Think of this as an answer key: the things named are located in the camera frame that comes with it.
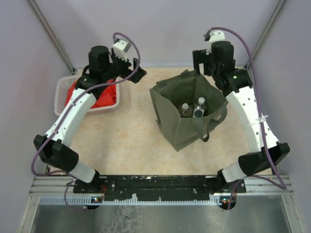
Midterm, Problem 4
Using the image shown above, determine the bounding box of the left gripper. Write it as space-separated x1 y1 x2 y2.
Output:
102 48 145 83

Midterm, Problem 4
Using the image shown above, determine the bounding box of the amber bottle white cap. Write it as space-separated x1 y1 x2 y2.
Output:
180 103 193 118
193 97 207 112

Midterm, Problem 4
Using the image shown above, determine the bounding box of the green canvas bag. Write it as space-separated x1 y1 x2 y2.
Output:
150 70 227 151

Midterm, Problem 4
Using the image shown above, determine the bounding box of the white bottle black cap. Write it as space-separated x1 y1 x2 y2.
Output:
192 108 205 117

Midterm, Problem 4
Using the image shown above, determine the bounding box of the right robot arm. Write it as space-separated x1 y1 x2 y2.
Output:
192 41 290 192

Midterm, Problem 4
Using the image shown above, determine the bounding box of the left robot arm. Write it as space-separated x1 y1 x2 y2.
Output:
34 40 146 193

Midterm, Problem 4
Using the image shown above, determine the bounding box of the red cloth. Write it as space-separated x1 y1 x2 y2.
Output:
65 81 117 109

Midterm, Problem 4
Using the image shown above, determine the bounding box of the white plastic basket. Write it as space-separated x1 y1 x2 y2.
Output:
54 75 120 116

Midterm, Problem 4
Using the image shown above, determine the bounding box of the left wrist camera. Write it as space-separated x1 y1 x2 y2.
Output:
112 39 131 61

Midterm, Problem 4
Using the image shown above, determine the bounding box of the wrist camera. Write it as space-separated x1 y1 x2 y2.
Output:
204 30 225 43
112 39 131 61

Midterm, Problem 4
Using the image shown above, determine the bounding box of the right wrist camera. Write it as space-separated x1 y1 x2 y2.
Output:
204 30 225 43

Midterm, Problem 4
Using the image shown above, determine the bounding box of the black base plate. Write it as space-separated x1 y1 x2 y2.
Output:
73 175 235 201

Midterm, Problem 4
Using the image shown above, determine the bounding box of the aluminium frame rail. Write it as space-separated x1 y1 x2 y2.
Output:
26 0 76 74

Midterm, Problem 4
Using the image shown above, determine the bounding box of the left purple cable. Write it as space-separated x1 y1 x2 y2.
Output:
31 32 141 213

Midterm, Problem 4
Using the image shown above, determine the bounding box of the purple cable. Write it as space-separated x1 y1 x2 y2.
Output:
31 32 141 213
203 27 288 211

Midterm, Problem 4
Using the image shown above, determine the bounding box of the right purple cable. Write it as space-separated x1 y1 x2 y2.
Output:
203 27 288 211

